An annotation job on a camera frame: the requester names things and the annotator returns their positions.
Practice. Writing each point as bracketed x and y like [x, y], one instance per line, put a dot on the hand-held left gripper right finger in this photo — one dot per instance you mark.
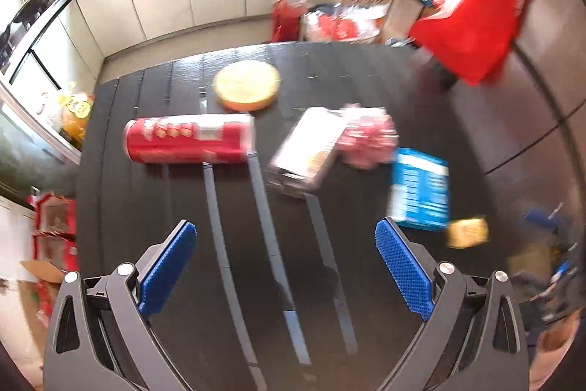
[404, 268]

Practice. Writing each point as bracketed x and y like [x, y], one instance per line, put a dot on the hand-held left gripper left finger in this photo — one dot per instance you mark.
[168, 268]

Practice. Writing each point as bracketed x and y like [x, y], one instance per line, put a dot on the small yellow snack packet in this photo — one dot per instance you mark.
[467, 232]

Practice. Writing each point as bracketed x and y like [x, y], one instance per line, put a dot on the blue paper box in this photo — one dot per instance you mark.
[419, 189]

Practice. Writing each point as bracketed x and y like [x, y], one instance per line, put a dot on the red chips can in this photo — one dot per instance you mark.
[183, 140]

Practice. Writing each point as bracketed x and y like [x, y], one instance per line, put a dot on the red white snack bag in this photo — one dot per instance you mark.
[368, 137]

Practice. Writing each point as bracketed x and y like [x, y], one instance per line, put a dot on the white packet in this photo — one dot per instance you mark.
[304, 150]

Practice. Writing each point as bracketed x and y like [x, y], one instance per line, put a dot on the person's right hand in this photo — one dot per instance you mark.
[556, 349]

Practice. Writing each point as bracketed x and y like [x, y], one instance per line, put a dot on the cardboard box with red packs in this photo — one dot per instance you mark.
[55, 230]

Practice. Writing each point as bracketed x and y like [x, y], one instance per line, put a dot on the yellow bag on floor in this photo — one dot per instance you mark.
[75, 116]

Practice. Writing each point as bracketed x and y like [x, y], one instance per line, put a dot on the brown steel refrigerator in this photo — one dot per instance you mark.
[531, 88]

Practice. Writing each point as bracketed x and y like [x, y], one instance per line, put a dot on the red and white plastic bags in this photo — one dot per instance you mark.
[341, 24]

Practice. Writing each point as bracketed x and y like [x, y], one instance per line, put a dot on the red plastic bag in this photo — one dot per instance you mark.
[286, 21]

